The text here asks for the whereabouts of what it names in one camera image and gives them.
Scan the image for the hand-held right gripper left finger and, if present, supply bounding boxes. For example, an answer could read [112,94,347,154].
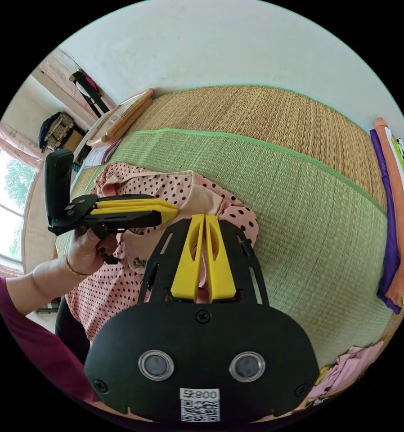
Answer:
[171,214,205,300]

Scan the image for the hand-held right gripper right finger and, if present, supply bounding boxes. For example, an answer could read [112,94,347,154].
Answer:
[205,214,237,302]

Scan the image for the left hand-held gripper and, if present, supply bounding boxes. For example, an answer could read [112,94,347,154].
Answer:
[48,193,180,266]

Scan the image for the pink black dotted t-shirt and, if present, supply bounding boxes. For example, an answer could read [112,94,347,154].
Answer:
[65,162,260,346]

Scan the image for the person's left forearm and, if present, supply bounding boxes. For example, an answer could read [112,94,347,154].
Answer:
[5,257,88,316]

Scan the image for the person's left hand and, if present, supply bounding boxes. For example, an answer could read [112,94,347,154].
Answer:
[66,225,117,277]

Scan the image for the bed with woven mat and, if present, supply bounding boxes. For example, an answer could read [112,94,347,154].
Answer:
[53,84,404,372]

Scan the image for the cupboard with bags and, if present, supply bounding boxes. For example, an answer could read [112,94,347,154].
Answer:
[38,112,92,167]

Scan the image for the window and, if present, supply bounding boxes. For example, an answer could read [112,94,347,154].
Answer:
[0,141,38,261]

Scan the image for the pink curtain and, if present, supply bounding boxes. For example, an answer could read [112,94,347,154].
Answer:
[0,122,45,170]

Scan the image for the pile of clothes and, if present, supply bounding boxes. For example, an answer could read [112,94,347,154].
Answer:
[302,340,387,410]
[370,117,404,315]

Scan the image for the person's body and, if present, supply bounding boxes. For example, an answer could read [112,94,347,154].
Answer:
[0,274,102,404]

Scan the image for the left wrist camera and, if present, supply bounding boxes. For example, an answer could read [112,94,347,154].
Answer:
[44,149,76,225]

